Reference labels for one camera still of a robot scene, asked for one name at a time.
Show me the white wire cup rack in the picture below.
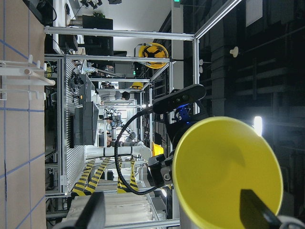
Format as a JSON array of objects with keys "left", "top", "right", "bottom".
[{"left": 0, "top": 54, "right": 56, "bottom": 101}]

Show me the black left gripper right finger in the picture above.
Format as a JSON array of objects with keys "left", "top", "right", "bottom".
[{"left": 240, "top": 189, "right": 282, "bottom": 229}]

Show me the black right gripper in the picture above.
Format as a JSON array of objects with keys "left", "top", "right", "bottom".
[{"left": 148, "top": 154, "right": 173, "bottom": 187}]

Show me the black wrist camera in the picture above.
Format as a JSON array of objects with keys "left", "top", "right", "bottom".
[{"left": 152, "top": 84, "right": 206, "bottom": 115}]

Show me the yellow plastic cup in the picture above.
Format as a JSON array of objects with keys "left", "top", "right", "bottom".
[{"left": 172, "top": 116, "right": 283, "bottom": 229}]

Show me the aluminium cell frame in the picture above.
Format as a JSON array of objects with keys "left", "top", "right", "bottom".
[{"left": 44, "top": 0, "right": 241, "bottom": 229}]

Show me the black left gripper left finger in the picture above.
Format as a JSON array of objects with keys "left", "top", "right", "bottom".
[{"left": 74, "top": 192, "right": 105, "bottom": 229}]

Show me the yellow hard hat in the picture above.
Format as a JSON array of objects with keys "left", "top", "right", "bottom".
[{"left": 137, "top": 42, "right": 169, "bottom": 69}]

